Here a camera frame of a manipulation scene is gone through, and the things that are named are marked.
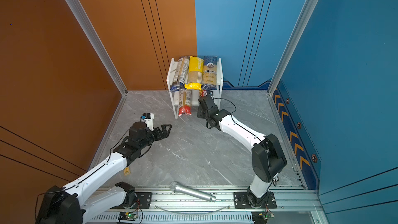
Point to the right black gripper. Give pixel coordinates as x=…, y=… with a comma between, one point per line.
x=200, y=110

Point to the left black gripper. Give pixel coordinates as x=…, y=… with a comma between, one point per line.
x=165, y=134

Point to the red-ended clear spaghetti bag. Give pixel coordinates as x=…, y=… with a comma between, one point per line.
x=184, y=106

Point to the yellow Pastatime spaghetti bag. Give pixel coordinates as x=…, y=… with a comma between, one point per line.
x=195, y=74

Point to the blue Ankara spaghetti bag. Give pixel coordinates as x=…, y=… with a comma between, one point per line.
x=210, y=73

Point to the clear labelled spaghetti bag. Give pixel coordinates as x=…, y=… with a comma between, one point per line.
x=180, y=75

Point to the blue Barilla spaghetti box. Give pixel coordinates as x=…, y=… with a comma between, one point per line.
x=203, y=93

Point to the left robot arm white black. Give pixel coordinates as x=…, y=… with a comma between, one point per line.
x=74, y=203

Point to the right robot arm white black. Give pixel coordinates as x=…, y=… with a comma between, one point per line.
x=267, y=155

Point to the white two-tier metal shelf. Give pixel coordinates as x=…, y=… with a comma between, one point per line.
x=174, y=96

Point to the small yellow card box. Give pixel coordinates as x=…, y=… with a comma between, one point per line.
x=126, y=171

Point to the silver microphone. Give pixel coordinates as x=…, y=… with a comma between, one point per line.
x=177, y=187

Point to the left green circuit board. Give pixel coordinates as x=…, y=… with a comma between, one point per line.
x=128, y=217

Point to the green circuit board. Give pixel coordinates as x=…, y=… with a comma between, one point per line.
x=261, y=217
x=128, y=217

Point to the right green circuit board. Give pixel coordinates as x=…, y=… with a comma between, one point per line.
x=261, y=217

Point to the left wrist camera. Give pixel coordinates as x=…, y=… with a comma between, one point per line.
x=148, y=118

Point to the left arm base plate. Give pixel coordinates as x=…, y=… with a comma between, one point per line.
x=142, y=201

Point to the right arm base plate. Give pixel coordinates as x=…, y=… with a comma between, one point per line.
x=248, y=200

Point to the aluminium front rail frame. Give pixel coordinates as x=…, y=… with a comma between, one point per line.
x=294, y=206

